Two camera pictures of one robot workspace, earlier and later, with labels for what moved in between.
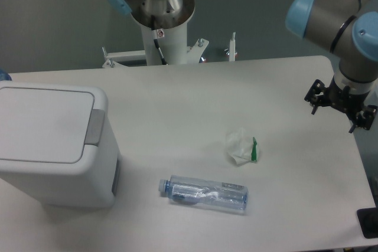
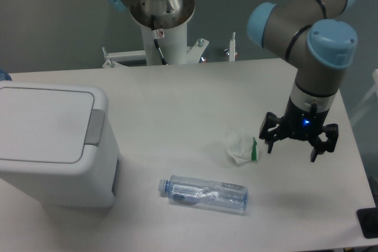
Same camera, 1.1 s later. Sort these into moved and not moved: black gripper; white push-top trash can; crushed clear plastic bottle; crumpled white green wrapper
Moved: black gripper
Not moved: white push-top trash can; crushed clear plastic bottle; crumpled white green wrapper
